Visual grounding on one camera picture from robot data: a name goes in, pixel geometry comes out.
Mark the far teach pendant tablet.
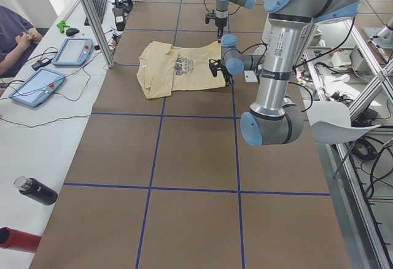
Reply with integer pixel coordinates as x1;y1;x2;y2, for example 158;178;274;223
52;38;94;67

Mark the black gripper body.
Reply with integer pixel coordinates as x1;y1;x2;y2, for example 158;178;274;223
208;59;233;78
204;9;228;29

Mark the near teach pendant tablet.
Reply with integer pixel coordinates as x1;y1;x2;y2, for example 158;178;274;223
9;68;66;107

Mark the black cylindrical bottle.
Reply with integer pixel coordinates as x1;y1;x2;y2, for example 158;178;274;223
14;176;58;206

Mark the cream printed t-shirt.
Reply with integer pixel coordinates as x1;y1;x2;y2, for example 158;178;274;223
136;41;226;99

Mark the black computer mouse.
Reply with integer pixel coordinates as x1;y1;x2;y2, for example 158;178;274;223
66;28;80;37

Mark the grey aluminium frame post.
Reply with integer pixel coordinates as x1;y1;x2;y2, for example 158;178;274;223
80;0;114;68

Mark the teach pendant tablet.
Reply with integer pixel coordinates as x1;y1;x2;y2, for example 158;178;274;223
52;38;94;67
9;68;66;107

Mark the black keyboard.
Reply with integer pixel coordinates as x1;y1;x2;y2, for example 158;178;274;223
91;0;108;24

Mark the seated person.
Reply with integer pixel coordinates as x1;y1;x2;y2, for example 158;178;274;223
1;6;42;78

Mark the green plastic object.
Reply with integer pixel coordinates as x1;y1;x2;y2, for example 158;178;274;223
56;20;70;34

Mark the red cylinder bottle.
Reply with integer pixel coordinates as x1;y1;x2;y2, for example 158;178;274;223
1;227;41;253

